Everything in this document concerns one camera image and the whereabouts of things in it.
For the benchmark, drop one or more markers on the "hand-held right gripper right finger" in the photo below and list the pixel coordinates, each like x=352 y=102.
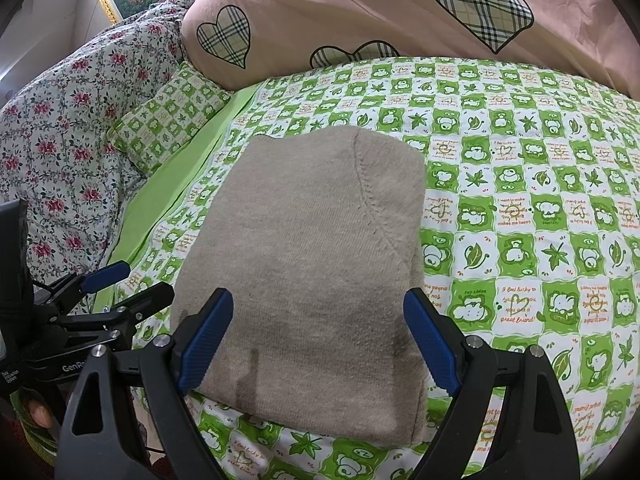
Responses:
x=432 y=345

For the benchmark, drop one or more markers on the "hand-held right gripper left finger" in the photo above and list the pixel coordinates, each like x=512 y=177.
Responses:
x=205 y=340

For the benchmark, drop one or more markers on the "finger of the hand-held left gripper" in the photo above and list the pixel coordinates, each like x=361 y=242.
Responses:
x=107 y=272
x=145 y=302

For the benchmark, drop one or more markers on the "beige knit sweater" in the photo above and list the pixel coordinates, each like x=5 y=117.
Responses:
x=310 y=270

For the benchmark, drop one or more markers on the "person's left hand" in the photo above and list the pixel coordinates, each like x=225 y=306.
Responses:
x=41 y=414

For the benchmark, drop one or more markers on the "plain green bed sheet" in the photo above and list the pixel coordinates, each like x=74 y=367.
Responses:
x=165 y=190

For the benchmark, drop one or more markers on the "floral quilt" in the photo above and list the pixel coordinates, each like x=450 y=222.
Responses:
x=65 y=135

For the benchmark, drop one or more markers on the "green checked printed pillow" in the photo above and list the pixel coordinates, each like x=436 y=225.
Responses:
x=165 y=115

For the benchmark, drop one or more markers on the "green checked printed blanket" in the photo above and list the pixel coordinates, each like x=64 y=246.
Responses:
x=525 y=185

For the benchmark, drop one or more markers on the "pink quilt with plaid hearts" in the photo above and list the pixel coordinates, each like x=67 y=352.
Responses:
x=360 y=5

